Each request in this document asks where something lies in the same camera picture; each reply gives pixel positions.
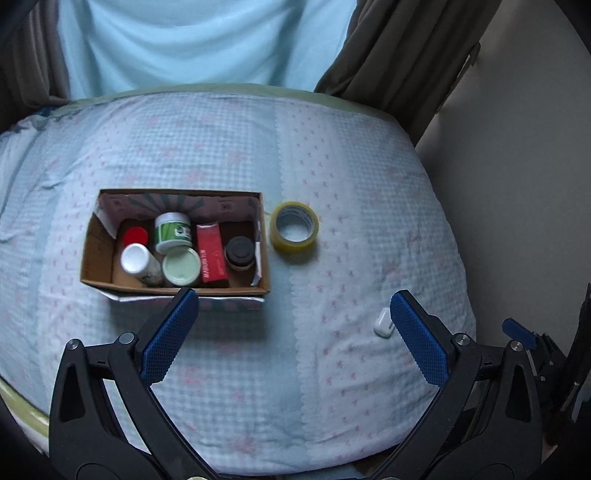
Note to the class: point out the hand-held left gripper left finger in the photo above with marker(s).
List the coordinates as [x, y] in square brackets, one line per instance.
[170, 337]

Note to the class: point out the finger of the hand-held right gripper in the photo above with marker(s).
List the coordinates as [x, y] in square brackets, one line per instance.
[519, 332]

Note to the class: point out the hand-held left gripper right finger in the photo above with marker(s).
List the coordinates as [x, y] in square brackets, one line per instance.
[418, 339]

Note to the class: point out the white earbud case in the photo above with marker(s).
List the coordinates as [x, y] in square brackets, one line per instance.
[384, 324]

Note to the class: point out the pale green round lid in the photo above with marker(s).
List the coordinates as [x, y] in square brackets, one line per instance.
[181, 267]

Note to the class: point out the white tube bottle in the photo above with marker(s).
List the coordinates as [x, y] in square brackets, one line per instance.
[135, 258]

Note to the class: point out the red carton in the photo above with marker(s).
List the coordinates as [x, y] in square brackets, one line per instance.
[212, 254]

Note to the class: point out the green and white jar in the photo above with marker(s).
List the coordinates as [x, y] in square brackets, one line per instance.
[173, 233]

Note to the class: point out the red round cap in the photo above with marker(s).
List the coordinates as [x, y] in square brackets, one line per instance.
[135, 236]

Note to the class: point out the dark lid jar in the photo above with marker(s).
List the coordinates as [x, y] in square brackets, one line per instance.
[239, 253]

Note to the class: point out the cardboard box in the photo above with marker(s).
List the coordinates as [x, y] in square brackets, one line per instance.
[99, 251]

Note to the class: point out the clear tape roll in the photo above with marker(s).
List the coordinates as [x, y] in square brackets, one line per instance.
[295, 245]

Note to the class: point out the light blue patterned bedsheet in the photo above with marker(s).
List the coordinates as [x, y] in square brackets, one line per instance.
[351, 194]

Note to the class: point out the grey curtain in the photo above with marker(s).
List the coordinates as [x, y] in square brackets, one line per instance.
[27, 55]
[406, 55]

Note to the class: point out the light blue hanging cloth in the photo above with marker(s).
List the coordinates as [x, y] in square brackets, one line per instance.
[184, 41]

